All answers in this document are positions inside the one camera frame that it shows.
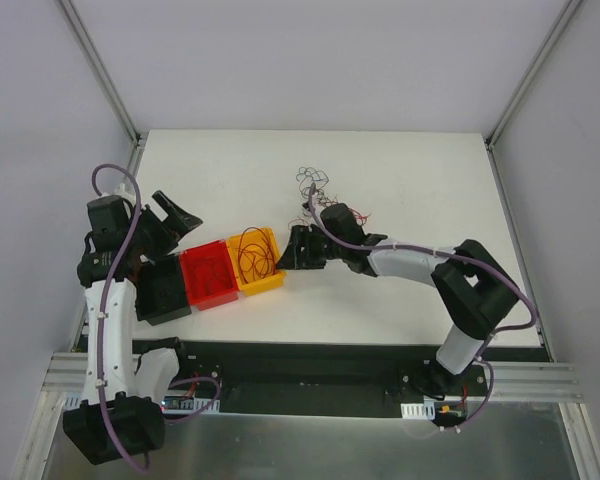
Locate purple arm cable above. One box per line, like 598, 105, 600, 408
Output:
307, 182, 540, 439
90, 163, 222, 475

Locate yellow plastic bin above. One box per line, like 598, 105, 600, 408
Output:
225, 227, 286, 296

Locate red and black wires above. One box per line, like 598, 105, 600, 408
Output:
287, 165, 376, 229

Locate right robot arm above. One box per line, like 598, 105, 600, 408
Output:
276, 203, 521, 400

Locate black plastic bin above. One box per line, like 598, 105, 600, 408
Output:
135, 255, 191, 326

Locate left aluminium frame post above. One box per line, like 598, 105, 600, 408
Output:
55, 0, 143, 147

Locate brown wire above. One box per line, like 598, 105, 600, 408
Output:
192, 259, 231, 296

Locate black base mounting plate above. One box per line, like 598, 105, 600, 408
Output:
129, 337, 556, 419

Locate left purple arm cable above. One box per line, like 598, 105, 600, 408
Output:
90, 163, 222, 475

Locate red plastic bin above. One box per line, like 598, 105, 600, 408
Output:
179, 240, 239, 311

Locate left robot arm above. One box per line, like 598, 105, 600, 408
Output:
62, 191, 203, 465

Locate aluminium frame post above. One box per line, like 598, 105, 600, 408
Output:
485, 0, 586, 151
55, 0, 143, 147

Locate aluminium front rail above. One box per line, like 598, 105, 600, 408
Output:
41, 352, 584, 403

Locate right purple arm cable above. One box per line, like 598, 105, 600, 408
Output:
307, 182, 540, 439

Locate right aluminium frame post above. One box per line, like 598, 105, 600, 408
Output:
485, 0, 586, 151

